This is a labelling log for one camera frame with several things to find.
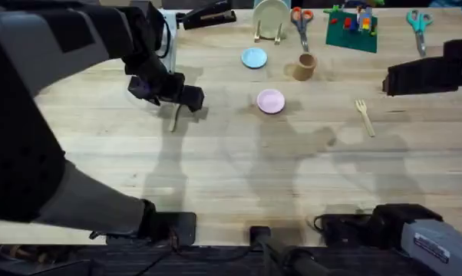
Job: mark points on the pale green plate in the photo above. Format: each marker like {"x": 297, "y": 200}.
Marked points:
{"x": 271, "y": 15}

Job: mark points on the wooden spoon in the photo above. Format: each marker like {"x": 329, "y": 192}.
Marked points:
{"x": 173, "y": 120}

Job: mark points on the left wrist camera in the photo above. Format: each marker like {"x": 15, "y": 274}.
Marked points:
{"x": 140, "y": 89}

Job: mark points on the brown cup container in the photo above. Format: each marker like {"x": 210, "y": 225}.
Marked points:
{"x": 304, "y": 69}

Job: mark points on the pink plate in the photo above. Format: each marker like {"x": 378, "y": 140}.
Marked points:
{"x": 271, "y": 101}

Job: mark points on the wooden fork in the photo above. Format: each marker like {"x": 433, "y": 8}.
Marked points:
{"x": 365, "y": 117}

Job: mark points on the black stapler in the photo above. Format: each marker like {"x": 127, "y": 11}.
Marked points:
{"x": 208, "y": 17}

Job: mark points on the wooden plate stand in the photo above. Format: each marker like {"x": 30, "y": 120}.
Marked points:
{"x": 279, "y": 37}

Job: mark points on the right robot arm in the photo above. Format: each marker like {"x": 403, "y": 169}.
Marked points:
{"x": 438, "y": 245}

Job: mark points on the light blue plate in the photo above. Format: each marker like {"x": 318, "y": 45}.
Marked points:
{"x": 254, "y": 58}

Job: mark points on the green board with toy blocks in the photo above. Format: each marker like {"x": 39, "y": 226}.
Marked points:
{"x": 350, "y": 36}

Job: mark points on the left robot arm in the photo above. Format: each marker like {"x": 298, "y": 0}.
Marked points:
{"x": 20, "y": 115}

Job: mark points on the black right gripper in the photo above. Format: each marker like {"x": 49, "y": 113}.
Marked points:
{"x": 440, "y": 74}

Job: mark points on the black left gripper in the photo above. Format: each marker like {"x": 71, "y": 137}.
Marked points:
{"x": 165, "y": 86}

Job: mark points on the black rail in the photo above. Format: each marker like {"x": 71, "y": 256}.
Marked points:
{"x": 100, "y": 262}

